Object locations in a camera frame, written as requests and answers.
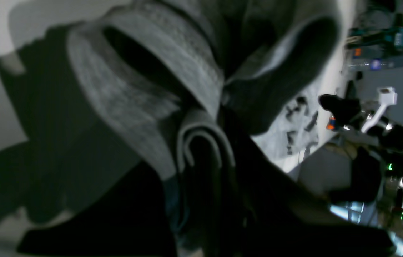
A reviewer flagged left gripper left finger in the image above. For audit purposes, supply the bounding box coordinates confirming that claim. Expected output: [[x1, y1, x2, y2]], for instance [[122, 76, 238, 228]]
[[17, 162, 183, 257]]

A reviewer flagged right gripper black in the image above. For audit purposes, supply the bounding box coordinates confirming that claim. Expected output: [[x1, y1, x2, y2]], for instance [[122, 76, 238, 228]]
[[318, 94, 391, 134]]

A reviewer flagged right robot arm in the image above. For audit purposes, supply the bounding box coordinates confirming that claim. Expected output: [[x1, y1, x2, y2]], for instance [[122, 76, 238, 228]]
[[318, 91, 403, 240]]

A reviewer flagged grey t-shirt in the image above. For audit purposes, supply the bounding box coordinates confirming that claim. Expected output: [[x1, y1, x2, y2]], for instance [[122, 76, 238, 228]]
[[66, 0, 341, 180]]

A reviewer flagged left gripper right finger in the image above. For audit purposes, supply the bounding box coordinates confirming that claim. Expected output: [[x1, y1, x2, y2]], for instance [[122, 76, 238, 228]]
[[188, 109, 395, 257]]

